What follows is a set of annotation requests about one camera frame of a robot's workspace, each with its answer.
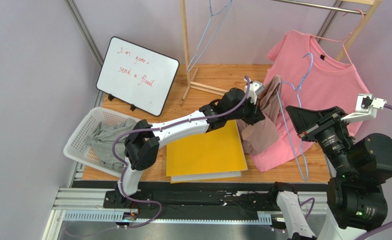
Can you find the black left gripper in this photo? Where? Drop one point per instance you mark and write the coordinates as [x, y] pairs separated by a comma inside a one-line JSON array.
[[256, 114]]

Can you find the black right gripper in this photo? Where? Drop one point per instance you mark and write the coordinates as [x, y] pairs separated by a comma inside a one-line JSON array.
[[317, 123]]

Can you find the dusty pink printed t shirt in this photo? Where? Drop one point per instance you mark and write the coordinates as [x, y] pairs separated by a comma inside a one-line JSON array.
[[260, 136]]

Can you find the light blue wire hanger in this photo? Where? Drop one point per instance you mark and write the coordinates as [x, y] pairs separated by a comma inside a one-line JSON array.
[[214, 23]]

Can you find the grey t shirt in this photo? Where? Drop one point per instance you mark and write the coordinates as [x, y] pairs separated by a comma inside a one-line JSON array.
[[101, 139]]

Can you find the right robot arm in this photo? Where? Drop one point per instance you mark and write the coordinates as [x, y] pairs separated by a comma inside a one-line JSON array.
[[356, 206]]

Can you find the bright pink t shirt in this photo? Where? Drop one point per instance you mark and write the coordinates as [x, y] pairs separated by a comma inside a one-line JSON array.
[[310, 79]]

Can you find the white dry-erase board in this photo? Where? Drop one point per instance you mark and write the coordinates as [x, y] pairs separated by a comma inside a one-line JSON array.
[[137, 75]]

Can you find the white plastic laundry basket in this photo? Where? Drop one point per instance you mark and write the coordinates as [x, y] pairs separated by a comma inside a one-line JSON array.
[[78, 150]]

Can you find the yellow ring binder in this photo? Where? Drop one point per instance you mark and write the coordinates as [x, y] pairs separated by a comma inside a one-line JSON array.
[[210, 156]]

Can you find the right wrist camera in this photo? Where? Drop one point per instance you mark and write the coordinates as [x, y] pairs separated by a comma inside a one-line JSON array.
[[365, 106]]

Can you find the pink wire hanger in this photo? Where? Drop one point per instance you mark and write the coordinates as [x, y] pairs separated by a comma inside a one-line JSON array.
[[344, 53]]

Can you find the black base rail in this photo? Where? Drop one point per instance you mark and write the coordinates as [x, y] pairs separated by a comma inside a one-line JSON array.
[[162, 202]]

